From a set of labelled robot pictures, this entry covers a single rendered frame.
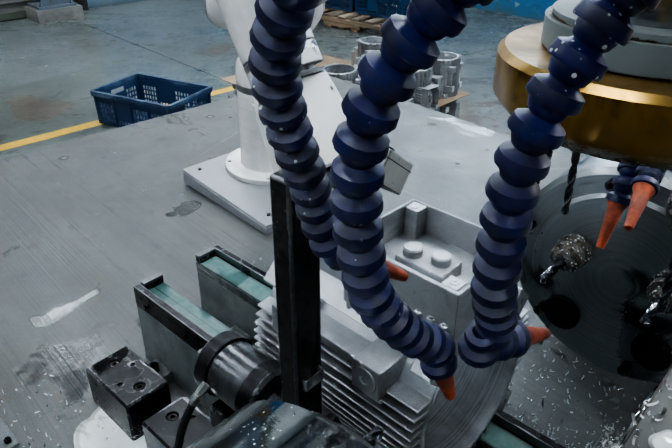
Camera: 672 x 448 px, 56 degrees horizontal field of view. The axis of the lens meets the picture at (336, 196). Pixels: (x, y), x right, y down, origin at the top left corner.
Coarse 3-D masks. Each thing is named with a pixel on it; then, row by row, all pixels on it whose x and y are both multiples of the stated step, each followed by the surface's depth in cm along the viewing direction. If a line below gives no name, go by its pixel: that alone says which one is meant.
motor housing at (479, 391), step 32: (320, 288) 59; (256, 320) 62; (352, 320) 56; (352, 352) 53; (352, 384) 54; (416, 384) 51; (480, 384) 64; (352, 416) 56; (384, 416) 52; (416, 416) 50; (448, 416) 63; (480, 416) 62
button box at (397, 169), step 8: (392, 152) 86; (384, 160) 86; (392, 160) 87; (400, 160) 88; (392, 168) 87; (400, 168) 89; (408, 168) 90; (392, 176) 88; (400, 176) 90; (384, 184) 87; (392, 184) 89; (400, 184) 90; (392, 192) 91; (400, 192) 91
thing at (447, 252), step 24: (384, 216) 58; (408, 216) 59; (432, 216) 59; (456, 216) 58; (384, 240) 59; (408, 240) 60; (432, 240) 60; (456, 240) 58; (408, 264) 55; (432, 264) 54; (456, 264) 54; (408, 288) 51; (432, 288) 49; (456, 288) 48; (432, 312) 50; (456, 312) 48; (456, 336) 49
